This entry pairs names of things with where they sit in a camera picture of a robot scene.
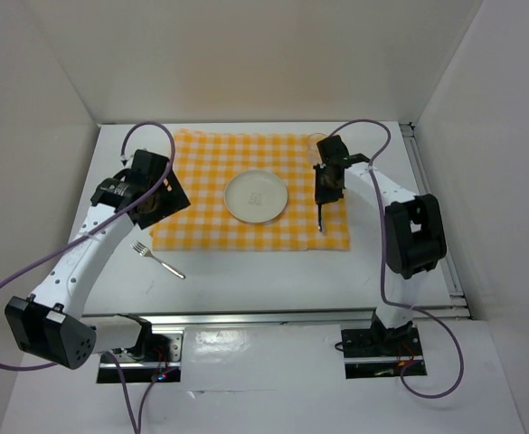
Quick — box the clear plastic cup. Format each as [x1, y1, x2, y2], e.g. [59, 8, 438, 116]
[306, 133, 326, 166]

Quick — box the silver fork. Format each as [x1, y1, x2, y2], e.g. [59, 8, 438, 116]
[130, 241, 186, 279]

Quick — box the silver spoon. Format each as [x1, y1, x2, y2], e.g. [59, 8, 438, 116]
[316, 203, 325, 233]

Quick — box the yellow white checkered cloth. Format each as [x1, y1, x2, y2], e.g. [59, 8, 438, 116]
[150, 129, 350, 251]

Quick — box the cream round plate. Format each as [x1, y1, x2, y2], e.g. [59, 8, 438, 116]
[223, 170, 288, 224]

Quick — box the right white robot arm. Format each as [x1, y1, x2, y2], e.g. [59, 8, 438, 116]
[313, 154, 447, 354]

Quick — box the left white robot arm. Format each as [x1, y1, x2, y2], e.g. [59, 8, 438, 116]
[5, 166, 190, 370]

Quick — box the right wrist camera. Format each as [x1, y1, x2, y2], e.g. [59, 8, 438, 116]
[316, 135, 349, 165]

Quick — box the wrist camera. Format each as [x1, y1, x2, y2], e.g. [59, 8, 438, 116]
[125, 149, 170, 184]
[316, 135, 349, 165]

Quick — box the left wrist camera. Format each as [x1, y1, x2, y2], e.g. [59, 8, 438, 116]
[125, 149, 170, 184]

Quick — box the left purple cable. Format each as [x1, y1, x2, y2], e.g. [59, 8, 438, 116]
[0, 119, 176, 434]

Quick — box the purple cable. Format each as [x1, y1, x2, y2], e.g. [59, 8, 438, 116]
[0, 119, 176, 434]
[325, 118, 466, 399]

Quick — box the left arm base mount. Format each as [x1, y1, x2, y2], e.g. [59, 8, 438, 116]
[111, 328, 184, 384]

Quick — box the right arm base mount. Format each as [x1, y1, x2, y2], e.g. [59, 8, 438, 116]
[334, 327, 427, 380]

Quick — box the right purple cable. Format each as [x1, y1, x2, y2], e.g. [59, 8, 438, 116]
[325, 118, 466, 399]

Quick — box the aluminium rail frame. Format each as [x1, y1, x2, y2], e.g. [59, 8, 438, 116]
[46, 121, 473, 329]

